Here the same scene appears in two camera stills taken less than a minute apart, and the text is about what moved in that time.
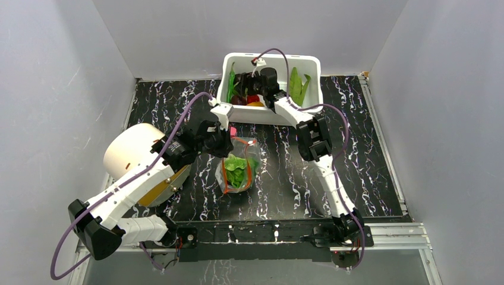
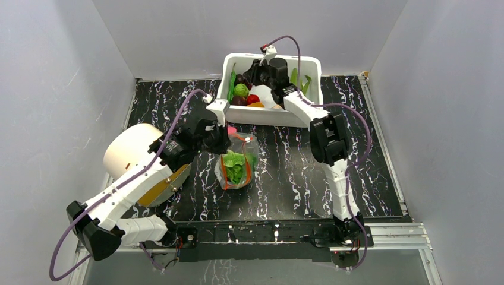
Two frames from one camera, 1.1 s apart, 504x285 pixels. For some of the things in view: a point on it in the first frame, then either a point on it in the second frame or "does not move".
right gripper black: x=252 y=86 -> x=254 y=73
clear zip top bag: x=237 y=171 does not move
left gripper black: x=227 y=146 does not move
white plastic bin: x=251 y=63 does not move
